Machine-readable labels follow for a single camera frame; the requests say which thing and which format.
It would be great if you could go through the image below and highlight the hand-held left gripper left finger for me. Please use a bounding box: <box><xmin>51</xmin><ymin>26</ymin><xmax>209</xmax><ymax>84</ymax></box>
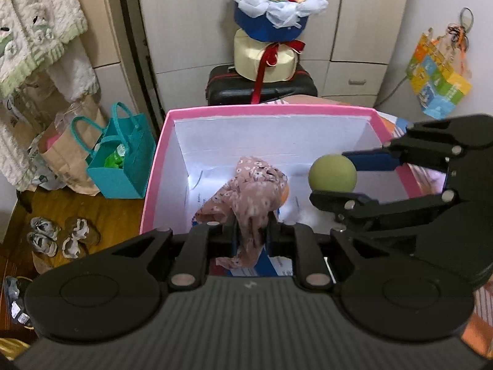
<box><xmin>102</xmin><ymin>216</ymin><xmax>240</xmax><ymax>293</ymax></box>

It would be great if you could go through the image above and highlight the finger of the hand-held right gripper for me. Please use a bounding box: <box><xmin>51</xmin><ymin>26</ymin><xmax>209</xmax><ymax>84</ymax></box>
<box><xmin>342</xmin><ymin>113</ymin><xmax>493</xmax><ymax>174</ymax></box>
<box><xmin>309</xmin><ymin>190</ymin><xmax>493</xmax><ymax>232</ymax></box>

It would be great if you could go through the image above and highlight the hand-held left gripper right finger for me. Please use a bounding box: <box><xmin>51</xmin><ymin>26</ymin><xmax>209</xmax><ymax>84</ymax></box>
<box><xmin>267</xmin><ymin>215</ymin><xmax>393</xmax><ymax>291</ymax></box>

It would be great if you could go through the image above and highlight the green soft ball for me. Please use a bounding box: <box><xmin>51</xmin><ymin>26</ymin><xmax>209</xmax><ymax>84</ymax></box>
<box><xmin>308</xmin><ymin>154</ymin><xmax>357</xmax><ymax>192</ymax></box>

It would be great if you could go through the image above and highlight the pink floral cloth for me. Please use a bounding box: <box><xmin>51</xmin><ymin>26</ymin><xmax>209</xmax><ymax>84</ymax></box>
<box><xmin>193</xmin><ymin>155</ymin><xmax>290</xmax><ymax>270</ymax></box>

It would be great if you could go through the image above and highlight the pink cardboard box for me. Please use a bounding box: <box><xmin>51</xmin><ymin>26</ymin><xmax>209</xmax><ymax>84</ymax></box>
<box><xmin>139</xmin><ymin>104</ymin><xmax>420</xmax><ymax>278</ymax></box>

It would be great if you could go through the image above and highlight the blue white box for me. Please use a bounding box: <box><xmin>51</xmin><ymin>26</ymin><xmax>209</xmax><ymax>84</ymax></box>
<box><xmin>256</xmin><ymin>247</ymin><xmax>298</xmax><ymax>278</ymax></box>

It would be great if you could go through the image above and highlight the patchwork bedspread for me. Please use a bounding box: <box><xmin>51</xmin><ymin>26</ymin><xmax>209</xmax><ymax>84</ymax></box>
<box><xmin>270</xmin><ymin>96</ymin><xmax>493</xmax><ymax>359</ymax></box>

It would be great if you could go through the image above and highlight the colourful paper gift bag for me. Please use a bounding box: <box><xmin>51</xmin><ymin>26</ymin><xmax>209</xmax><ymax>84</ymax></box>
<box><xmin>406</xmin><ymin>8</ymin><xmax>474</xmax><ymax>120</ymax></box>

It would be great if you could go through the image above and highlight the teal gift bag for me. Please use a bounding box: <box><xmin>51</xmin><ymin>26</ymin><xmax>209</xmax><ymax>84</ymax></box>
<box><xmin>87</xmin><ymin>102</ymin><xmax>157</xmax><ymax>200</ymax></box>

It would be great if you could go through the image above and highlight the green plastic bottle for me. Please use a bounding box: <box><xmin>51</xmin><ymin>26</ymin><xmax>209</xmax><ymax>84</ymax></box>
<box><xmin>103</xmin><ymin>144</ymin><xmax>128</xmax><ymax>168</ymax></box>

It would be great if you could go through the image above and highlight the black suitcase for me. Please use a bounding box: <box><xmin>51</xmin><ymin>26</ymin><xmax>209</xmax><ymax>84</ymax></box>
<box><xmin>206</xmin><ymin>64</ymin><xmax>318</xmax><ymax>106</ymax></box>

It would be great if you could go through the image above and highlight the brown white slipper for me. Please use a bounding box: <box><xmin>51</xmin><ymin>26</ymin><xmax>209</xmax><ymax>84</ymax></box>
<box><xmin>65</xmin><ymin>217</ymin><xmax>101</xmax><ymax>244</ymax></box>
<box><xmin>62</xmin><ymin>235</ymin><xmax>90</xmax><ymax>260</ymax></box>

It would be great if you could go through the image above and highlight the knitted flower bouquet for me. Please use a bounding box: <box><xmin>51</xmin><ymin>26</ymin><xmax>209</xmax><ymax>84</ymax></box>
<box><xmin>222</xmin><ymin>0</ymin><xmax>329</xmax><ymax>103</ymax></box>

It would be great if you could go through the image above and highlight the brown paper bag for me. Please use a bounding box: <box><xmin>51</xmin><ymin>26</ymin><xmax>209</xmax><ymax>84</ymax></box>
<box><xmin>39</xmin><ymin>94</ymin><xmax>109</xmax><ymax>197</ymax></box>

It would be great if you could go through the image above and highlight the grey sneaker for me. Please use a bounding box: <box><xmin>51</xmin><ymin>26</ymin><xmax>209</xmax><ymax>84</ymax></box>
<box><xmin>30</xmin><ymin>217</ymin><xmax>59</xmax><ymax>240</ymax></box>
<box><xmin>26</xmin><ymin>232</ymin><xmax>58</xmax><ymax>257</ymax></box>

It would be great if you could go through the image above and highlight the clear plastic packet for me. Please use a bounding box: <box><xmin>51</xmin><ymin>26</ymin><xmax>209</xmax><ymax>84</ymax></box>
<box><xmin>2</xmin><ymin>275</ymin><xmax>36</xmax><ymax>330</ymax></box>

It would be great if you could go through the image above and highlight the beige wardrobe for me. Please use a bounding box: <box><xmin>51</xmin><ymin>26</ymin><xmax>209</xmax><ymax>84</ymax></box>
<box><xmin>88</xmin><ymin>0</ymin><xmax>413</xmax><ymax>124</ymax></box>

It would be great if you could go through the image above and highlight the white printed shopping bag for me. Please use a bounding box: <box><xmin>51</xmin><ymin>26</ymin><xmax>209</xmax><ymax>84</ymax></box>
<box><xmin>0</xmin><ymin>81</ymin><xmax>51</xmax><ymax>132</ymax></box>

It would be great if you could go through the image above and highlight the cream green knit cardigan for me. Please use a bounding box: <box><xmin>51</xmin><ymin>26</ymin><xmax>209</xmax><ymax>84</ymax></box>
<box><xmin>0</xmin><ymin>0</ymin><xmax>88</xmax><ymax>99</ymax></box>

